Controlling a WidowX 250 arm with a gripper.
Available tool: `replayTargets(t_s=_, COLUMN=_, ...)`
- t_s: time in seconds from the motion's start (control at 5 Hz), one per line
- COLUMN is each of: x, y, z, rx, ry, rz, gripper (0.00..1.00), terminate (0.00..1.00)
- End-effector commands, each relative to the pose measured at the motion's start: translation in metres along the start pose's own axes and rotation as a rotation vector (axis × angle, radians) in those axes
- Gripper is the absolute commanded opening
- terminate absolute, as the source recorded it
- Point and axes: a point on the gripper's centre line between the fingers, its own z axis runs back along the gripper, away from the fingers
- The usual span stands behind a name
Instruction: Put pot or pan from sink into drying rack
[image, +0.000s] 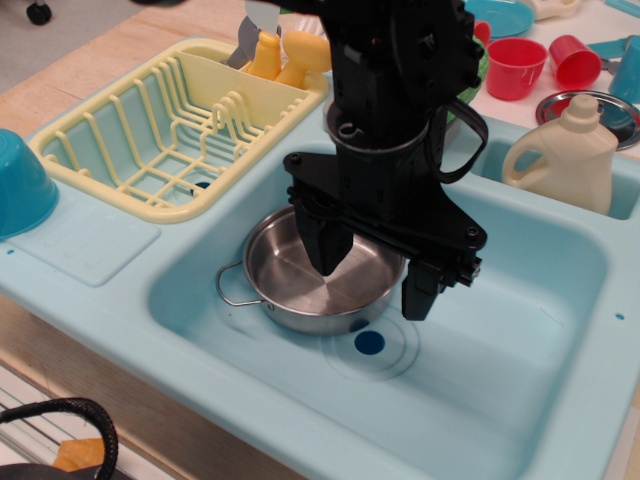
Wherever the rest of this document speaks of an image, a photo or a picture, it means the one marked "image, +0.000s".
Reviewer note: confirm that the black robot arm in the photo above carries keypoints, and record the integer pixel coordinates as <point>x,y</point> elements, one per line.
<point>398,69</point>

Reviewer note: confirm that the yellow plastic bottle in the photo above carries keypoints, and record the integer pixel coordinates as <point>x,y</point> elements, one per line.
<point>266,63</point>

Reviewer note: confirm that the black caster wheel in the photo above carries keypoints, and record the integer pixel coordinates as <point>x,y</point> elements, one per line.
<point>39,13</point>

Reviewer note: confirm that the grey utensil in rack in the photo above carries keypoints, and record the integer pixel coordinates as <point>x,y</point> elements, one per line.
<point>247,37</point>

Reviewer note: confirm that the light blue toy sink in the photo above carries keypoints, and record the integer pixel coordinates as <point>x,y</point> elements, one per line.
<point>527,373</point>

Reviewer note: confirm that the yellow plastic scrubber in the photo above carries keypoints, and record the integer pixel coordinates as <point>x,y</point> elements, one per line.
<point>306,53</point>

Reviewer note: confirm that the teal utensil handle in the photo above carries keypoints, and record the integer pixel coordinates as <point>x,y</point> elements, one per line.
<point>612,49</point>

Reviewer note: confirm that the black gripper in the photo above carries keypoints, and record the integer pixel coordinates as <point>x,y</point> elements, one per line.
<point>395,198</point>

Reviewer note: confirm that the red cup on side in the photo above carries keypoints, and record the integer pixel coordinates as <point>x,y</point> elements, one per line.
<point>575,66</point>

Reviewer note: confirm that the teal cup at edge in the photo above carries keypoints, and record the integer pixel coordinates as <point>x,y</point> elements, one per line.
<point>626,77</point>

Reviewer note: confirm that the round steel lid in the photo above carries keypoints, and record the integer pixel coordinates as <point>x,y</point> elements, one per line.
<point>618,116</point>

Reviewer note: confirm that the cream detergent bottle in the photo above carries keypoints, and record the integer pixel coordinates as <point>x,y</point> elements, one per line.
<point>568,159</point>

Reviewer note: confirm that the blue plastic bowl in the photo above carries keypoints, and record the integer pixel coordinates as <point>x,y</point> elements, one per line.
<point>28,194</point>

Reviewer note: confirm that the yellow dish drying rack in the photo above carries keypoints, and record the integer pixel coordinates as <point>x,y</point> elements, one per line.
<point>165,141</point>

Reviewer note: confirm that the green plastic item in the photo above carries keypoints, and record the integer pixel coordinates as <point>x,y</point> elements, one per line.
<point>465,65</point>

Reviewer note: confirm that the cream toy top right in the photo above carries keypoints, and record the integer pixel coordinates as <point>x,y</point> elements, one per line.
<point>548,9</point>

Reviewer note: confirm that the teal plastic plate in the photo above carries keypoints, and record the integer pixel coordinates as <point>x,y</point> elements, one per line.
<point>505,18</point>

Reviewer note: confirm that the small steel pot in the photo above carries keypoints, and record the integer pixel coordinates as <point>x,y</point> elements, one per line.
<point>295,296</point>

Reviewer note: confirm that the orange item bottom left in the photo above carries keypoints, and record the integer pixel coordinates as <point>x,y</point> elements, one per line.
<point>74,455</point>

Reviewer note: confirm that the red cup upright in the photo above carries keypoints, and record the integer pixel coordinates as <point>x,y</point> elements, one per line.
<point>515,65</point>

